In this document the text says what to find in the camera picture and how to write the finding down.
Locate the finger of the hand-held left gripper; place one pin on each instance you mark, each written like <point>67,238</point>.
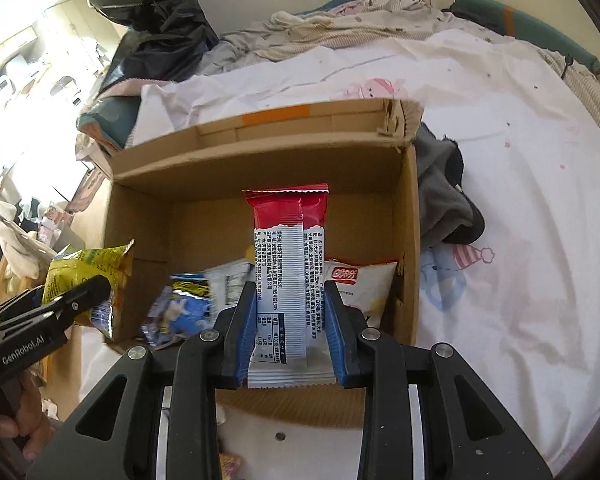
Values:
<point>77,302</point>
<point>17,307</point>

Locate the yellow snack packet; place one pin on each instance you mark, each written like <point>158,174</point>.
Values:
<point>82,267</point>

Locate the blue and white snack packet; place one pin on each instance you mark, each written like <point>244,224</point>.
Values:
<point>227,282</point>

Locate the grey cloth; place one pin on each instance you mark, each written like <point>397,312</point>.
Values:
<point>445,195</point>

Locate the white garment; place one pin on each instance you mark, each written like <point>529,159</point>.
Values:
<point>15,237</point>

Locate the white and orange snack packet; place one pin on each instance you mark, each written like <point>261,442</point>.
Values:
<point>365,285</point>

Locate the black and blue snack packet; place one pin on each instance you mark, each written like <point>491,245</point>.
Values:
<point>180,310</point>

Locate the crumpled beige blanket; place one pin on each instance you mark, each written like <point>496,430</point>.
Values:
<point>355,22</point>

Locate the teal pillow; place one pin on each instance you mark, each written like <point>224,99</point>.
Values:
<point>525,27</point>

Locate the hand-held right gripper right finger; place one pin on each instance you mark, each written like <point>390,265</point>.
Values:
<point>337,332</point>

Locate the black plastic bag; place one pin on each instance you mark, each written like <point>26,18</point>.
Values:
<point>150,15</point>

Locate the person's left hand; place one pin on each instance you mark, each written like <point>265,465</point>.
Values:
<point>25,420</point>

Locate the dotted beige bed sheet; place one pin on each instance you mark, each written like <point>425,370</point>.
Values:
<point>590,92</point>

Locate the teal cushion with pink trim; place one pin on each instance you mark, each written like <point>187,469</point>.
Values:
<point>105,122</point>

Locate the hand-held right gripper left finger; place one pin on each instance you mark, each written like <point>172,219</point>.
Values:
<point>242,332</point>

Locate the red and white snack bar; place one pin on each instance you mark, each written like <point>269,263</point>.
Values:
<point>287,270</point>

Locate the brown cardboard box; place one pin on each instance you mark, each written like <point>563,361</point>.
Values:
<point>330,170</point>

